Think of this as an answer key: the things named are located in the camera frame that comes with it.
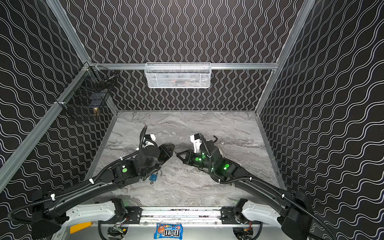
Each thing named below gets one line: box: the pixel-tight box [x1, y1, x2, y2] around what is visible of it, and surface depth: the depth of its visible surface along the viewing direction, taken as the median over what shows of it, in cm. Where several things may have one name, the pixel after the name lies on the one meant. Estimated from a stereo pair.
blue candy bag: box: [154, 223, 184, 240], surface depth 71 cm
